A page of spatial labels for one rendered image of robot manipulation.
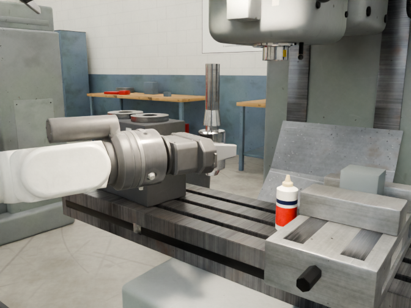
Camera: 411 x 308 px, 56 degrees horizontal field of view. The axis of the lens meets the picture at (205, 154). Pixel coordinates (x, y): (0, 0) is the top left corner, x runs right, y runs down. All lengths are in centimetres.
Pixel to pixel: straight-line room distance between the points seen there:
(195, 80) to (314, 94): 522
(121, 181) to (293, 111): 68
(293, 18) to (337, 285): 39
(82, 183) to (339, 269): 34
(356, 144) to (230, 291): 53
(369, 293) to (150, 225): 48
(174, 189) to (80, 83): 719
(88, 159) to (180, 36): 603
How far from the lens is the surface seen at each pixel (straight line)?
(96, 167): 52
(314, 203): 64
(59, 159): 51
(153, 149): 56
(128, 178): 55
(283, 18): 64
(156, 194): 89
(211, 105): 64
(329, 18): 70
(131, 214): 89
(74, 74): 798
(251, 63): 567
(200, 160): 59
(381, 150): 104
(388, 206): 62
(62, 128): 55
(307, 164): 107
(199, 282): 74
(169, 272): 78
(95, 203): 98
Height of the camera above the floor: 126
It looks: 12 degrees down
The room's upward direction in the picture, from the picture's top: straight up
